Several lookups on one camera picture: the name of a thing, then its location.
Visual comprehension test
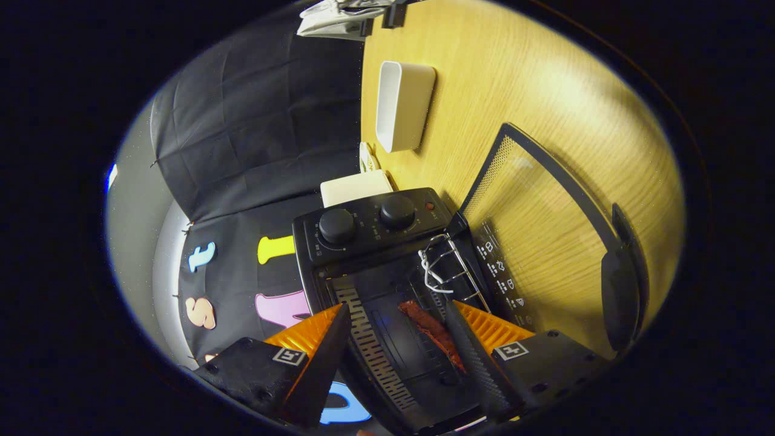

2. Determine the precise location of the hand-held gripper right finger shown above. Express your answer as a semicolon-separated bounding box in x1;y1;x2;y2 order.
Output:
444;300;610;423

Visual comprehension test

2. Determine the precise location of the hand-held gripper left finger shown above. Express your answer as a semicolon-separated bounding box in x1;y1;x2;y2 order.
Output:
193;303;352;429

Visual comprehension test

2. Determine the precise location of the red fried chicken piece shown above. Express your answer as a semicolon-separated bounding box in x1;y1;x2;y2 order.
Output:
398;301;467;373

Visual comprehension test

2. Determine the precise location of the black toaster oven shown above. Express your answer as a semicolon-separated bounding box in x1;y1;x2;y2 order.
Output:
292;122;651;436

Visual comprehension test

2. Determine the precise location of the white toaster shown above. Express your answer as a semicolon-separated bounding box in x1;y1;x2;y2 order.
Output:
320;170;394;208

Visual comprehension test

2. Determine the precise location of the white divided bean dish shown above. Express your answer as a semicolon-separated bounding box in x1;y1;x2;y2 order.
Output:
359;141;382;174

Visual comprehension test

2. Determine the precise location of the black backdrop cloth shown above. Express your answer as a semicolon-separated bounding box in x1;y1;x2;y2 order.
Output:
148;9;373;426

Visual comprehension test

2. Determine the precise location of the white rectangular tray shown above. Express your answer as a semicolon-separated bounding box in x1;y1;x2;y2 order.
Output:
375;61;437;153

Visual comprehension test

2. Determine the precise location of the metal wire rack handle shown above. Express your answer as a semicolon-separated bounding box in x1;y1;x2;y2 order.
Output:
418;233;492;312

